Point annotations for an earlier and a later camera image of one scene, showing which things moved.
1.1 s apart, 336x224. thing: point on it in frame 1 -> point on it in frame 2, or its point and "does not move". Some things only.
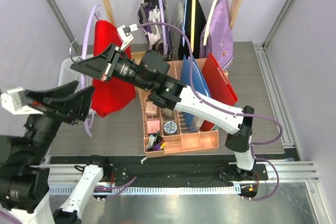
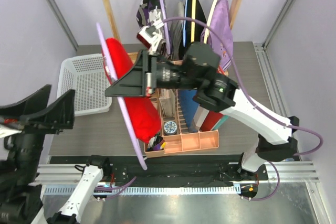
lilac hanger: [83, 58] -> [114, 76]
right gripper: [103, 66] -> [134, 83]
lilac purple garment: [220, 42] does not move
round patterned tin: [170, 128] does not move
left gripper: [67, 108] -> [59, 114]
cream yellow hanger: [193, 12] does not move
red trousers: [108, 95] -> [117, 62]
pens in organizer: [156, 142] does not move
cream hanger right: [207, 32] does not move
